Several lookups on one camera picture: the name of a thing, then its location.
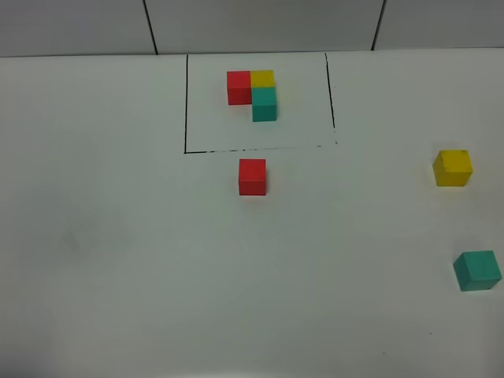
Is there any template teal cube block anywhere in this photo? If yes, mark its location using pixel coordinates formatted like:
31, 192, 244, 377
252, 87, 278, 122

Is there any template red cube block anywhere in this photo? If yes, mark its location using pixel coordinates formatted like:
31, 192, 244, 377
227, 71, 252, 106

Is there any template yellow cube block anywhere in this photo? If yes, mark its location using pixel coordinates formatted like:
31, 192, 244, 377
250, 70, 276, 88

